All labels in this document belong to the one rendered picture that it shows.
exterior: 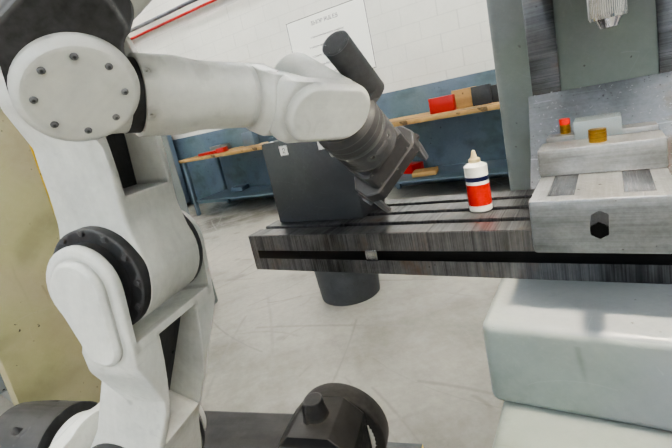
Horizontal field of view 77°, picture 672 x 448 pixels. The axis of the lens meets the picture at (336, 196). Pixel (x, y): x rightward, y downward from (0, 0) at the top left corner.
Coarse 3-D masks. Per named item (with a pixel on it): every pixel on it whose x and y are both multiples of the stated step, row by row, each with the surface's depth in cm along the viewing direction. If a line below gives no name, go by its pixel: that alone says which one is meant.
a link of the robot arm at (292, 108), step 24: (264, 72) 41; (264, 96) 41; (288, 96) 41; (312, 96) 42; (336, 96) 43; (360, 96) 45; (264, 120) 42; (288, 120) 42; (312, 120) 43; (336, 120) 45; (360, 120) 47
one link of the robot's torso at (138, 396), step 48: (48, 288) 53; (96, 288) 49; (192, 288) 68; (96, 336) 51; (144, 336) 54; (192, 336) 66; (144, 384) 55; (192, 384) 68; (144, 432) 60; (192, 432) 69
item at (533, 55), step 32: (512, 0) 97; (544, 0) 93; (576, 0) 91; (640, 0) 85; (512, 32) 98; (544, 32) 95; (576, 32) 92; (608, 32) 89; (640, 32) 87; (512, 64) 100; (544, 64) 97; (576, 64) 94; (608, 64) 91; (640, 64) 88; (512, 96) 102; (512, 128) 104; (512, 160) 107
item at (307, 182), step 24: (264, 144) 94; (288, 144) 91; (312, 144) 88; (288, 168) 92; (312, 168) 89; (336, 168) 86; (288, 192) 94; (312, 192) 91; (336, 192) 88; (288, 216) 96; (312, 216) 93; (336, 216) 90; (360, 216) 87
